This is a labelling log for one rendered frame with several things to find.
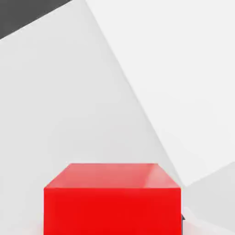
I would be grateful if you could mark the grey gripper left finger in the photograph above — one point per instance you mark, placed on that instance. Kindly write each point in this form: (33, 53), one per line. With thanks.
(37, 231)

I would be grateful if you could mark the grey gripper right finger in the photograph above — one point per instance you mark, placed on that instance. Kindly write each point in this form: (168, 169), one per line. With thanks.
(191, 226)

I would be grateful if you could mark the small red cube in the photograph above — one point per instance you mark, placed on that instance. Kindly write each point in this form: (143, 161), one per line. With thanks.
(112, 211)

